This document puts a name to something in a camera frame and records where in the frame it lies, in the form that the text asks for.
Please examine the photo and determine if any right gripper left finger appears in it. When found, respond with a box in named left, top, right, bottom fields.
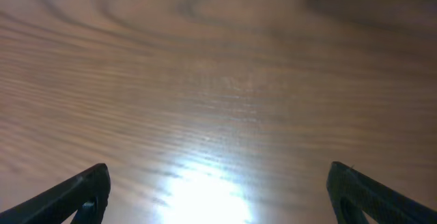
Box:
left=1, top=163, right=111, bottom=224

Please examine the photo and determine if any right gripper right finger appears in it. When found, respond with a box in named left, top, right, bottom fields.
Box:
left=326, top=161, right=436, bottom=224

